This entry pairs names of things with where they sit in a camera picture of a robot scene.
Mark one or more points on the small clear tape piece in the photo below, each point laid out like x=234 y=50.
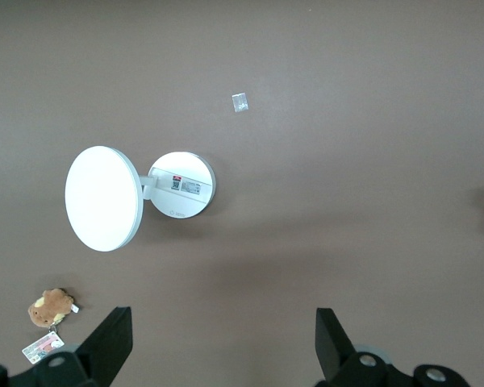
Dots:
x=240 y=101

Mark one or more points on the brown table cover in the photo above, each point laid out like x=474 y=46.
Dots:
x=306 y=161

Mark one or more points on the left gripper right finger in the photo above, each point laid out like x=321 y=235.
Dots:
x=330 y=342

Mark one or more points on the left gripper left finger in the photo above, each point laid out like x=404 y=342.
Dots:
x=111 y=342

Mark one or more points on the white round desk stand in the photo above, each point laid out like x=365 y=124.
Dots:
x=101 y=197

